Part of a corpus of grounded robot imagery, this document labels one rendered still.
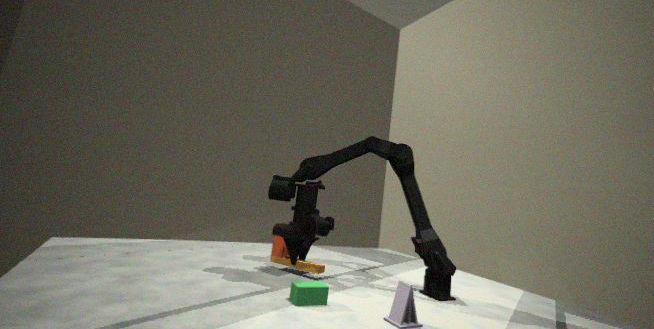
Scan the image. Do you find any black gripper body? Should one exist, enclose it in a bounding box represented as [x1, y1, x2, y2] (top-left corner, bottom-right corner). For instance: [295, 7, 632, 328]
[272, 203, 319, 238]

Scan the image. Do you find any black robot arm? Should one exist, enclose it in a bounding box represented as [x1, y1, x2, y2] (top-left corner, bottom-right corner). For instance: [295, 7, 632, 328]
[269, 136, 456, 301]

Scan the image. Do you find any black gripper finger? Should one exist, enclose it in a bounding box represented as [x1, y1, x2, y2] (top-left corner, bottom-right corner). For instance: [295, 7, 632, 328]
[299, 235, 320, 261]
[282, 236, 305, 265]

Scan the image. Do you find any green block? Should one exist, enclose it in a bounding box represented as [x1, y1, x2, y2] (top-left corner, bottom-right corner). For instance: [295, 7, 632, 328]
[289, 281, 329, 306]

